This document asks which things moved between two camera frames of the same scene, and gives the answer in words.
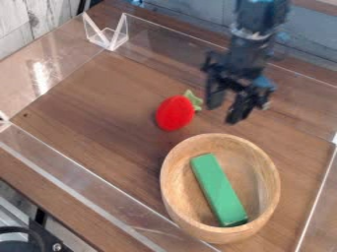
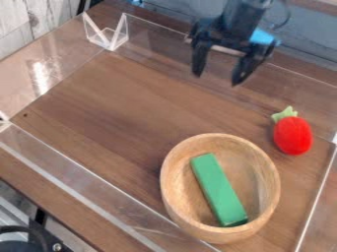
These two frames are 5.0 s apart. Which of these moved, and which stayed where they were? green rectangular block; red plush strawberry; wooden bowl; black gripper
Moved: black gripper; red plush strawberry
Stayed: wooden bowl; green rectangular block
